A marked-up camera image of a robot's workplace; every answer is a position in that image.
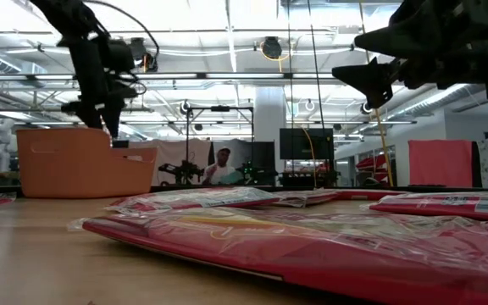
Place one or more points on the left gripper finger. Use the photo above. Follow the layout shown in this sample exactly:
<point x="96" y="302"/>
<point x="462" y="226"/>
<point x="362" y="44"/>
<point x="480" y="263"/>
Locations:
<point x="112" y="118"/>
<point x="91" y="119"/>

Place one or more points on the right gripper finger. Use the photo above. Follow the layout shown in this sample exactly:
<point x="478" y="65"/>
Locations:
<point x="375" y="78"/>
<point x="400" y="38"/>

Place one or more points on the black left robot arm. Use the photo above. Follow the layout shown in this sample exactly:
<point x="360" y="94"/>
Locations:
<point x="70" y="21"/>

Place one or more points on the black background robot arm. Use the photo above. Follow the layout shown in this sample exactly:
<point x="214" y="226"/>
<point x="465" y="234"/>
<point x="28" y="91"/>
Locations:
<point x="256" y="173"/>
<point x="182" y="171"/>

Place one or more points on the orange plastic basket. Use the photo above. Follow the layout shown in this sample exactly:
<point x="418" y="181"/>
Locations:
<point x="79" y="169"/>

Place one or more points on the white hanging sheet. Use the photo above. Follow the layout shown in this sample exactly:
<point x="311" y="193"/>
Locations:
<point x="172" y="148"/>

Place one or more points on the red chairs stack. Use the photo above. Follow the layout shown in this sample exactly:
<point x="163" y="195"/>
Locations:
<point x="371" y="163"/>

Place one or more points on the black monitor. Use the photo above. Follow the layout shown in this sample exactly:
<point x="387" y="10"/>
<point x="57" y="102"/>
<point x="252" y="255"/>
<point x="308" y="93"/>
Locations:
<point x="297" y="144"/>

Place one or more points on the red panel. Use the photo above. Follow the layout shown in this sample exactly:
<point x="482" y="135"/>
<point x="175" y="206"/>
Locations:
<point x="439" y="163"/>

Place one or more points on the white square pillar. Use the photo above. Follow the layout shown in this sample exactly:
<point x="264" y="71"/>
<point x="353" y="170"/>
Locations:
<point x="269" y="114"/>

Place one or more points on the person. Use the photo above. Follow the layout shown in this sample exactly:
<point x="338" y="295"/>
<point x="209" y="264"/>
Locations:
<point x="223" y="171"/>

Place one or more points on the dark screen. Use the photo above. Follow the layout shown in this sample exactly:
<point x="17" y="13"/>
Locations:
<point x="263" y="154"/>

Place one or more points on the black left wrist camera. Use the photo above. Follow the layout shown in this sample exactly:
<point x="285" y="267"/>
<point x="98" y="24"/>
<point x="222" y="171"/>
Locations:
<point x="121" y="55"/>

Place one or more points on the black stand frame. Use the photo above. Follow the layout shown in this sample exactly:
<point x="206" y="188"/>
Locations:
<point x="220" y="108"/>

